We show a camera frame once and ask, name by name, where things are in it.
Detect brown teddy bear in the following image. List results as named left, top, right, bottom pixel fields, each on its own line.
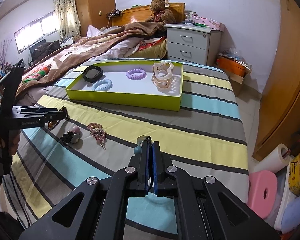
left=145, top=0, right=177, bottom=32

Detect clear acrylic organizer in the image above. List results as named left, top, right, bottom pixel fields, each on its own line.
left=184, top=12, right=198, bottom=25

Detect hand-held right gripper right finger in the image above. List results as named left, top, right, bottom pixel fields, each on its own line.
left=152, top=141, right=282, bottom=240

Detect brown cardboard box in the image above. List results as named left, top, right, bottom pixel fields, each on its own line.
left=227, top=67, right=250, bottom=97

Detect large wooden wardrobe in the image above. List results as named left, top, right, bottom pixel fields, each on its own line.
left=251, top=0, right=300, bottom=162

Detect beaded hair tie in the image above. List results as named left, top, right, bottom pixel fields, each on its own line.
left=134, top=135, right=153, bottom=155

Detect orange box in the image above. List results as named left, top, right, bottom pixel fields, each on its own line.
left=216, top=56, right=248, bottom=78

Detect black hair tie with balls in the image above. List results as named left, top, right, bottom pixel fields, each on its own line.
left=59, top=127, right=82, bottom=145

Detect green shallow box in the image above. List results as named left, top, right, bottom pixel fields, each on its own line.
left=65, top=59, right=184, bottom=112

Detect pink plastic stool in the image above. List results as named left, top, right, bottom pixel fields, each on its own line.
left=247, top=170, right=278, bottom=219

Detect person's left hand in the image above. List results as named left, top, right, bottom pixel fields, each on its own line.
left=0, top=130, right=20, bottom=157

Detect amber rhinestone hair clip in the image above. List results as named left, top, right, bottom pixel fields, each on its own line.
left=47, top=106, right=70, bottom=130

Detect cluttered shelf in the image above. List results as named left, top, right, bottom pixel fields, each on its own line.
left=0, top=62, right=13, bottom=87

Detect dried flower branches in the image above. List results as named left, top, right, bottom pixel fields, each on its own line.
left=0, top=39, right=13, bottom=65

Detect patterned curtain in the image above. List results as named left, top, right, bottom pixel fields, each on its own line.
left=52, top=0, right=81, bottom=43

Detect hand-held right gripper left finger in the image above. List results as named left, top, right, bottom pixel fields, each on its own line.
left=19, top=140, right=150, bottom=240

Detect purple spiral hair tie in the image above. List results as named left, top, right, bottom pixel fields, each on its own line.
left=126, top=68, right=147, bottom=80

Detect pale blue bag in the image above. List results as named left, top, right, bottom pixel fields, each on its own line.
left=281, top=192, right=300, bottom=234

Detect grey nightstand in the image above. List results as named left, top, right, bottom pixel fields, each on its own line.
left=164, top=23, right=224, bottom=67

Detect red patterned pillow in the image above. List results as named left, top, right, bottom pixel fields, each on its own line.
left=130, top=36, right=168, bottom=62

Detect pile of plastic bags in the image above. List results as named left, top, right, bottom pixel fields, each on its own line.
left=219, top=47, right=253, bottom=67

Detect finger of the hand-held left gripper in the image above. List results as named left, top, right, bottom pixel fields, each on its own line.
left=17, top=106, right=59, bottom=114
left=41, top=112, right=69, bottom=121

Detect white plastic bin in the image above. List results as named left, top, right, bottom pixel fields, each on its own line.
left=274, top=172, right=294, bottom=230

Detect yellow tin box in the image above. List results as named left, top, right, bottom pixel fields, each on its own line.
left=287, top=151, right=300, bottom=197

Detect wooden headboard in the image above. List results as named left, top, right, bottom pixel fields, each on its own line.
left=112, top=3, right=185, bottom=28

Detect white pillow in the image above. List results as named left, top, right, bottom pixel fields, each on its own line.
left=86, top=25, right=108, bottom=37

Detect green red cushion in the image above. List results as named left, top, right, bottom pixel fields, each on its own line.
left=21, top=64, right=52, bottom=84

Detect tall wooden cabinet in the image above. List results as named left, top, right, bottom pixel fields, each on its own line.
left=73, top=0, right=116, bottom=37

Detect blue spiral hair tie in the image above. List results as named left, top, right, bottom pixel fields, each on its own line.
left=91, top=78, right=113, bottom=92

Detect power strip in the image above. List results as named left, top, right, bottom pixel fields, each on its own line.
left=106, top=9, right=123, bottom=18

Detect black wristband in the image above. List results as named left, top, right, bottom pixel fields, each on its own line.
left=83, top=65, right=104, bottom=83

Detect white paper roll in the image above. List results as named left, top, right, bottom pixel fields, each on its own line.
left=254, top=144, right=290, bottom=174

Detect window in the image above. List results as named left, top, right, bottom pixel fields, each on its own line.
left=14, top=11, right=59, bottom=54

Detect clear large hair claw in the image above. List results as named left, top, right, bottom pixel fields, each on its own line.
left=151, top=61, right=175, bottom=94

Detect pink rhinestone hair clip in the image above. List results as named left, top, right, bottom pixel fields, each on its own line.
left=87, top=122, right=107, bottom=150

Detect pink floral box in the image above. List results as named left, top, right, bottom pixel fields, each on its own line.
left=194, top=17, right=225, bottom=30

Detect brown blanket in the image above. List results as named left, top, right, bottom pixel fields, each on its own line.
left=15, top=21, right=165, bottom=100

